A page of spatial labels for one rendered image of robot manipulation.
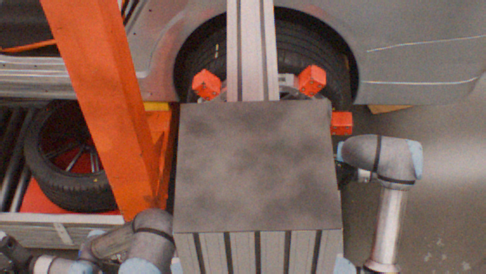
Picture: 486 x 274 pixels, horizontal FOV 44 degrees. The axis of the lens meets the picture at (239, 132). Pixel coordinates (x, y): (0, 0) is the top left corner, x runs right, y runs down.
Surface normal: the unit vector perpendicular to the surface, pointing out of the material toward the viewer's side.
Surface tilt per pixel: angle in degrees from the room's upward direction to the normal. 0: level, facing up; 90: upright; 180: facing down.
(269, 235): 90
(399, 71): 90
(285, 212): 0
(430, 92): 90
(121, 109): 90
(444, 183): 0
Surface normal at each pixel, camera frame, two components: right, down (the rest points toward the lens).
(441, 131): -0.04, -0.61
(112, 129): -0.05, 0.79
